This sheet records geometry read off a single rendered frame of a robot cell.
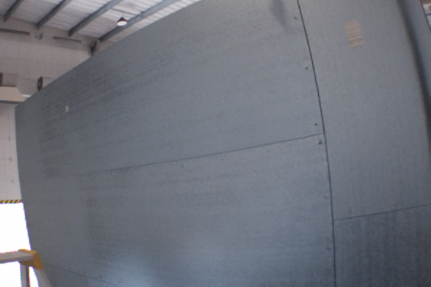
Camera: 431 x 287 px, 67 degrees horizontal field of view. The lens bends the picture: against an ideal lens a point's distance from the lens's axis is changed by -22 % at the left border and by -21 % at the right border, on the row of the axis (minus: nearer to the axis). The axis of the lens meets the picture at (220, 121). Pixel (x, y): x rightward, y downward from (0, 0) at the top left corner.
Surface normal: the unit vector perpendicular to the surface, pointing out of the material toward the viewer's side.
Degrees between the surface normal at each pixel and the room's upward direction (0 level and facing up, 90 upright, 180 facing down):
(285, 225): 90
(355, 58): 90
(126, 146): 90
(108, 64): 90
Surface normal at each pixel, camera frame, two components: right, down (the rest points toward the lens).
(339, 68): -0.60, -0.04
